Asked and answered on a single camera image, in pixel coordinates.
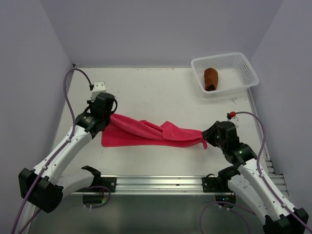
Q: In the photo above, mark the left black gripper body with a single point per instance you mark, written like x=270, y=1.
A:
x=90, y=104

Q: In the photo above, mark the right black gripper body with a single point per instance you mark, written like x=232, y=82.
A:
x=212, y=137

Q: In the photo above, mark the pink towel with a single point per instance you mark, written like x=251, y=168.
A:
x=126, y=131

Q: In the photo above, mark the brown towel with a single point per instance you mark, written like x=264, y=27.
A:
x=210, y=79

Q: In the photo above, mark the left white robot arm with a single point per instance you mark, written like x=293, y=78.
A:
x=40, y=186

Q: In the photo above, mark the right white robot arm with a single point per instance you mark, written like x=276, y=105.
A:
x=246, y=178

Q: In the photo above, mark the white plastic basket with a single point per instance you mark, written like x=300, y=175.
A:
x=235, y=73

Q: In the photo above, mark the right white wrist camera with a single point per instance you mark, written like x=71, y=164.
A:
x=235, y=121

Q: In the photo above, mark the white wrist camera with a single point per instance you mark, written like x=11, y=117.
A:
x=99, y=87
x=235, y=121

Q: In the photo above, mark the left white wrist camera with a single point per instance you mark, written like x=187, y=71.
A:
x=99, y=87

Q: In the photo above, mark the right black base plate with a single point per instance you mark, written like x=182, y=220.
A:
x=215, y=185

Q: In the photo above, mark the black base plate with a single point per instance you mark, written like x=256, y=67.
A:
x=215, y=185
x=109, y=182

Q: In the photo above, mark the aluminium mounting rail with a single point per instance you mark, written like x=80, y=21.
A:
x=160, y=185

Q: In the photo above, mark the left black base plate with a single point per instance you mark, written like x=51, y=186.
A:
x=109, y=182

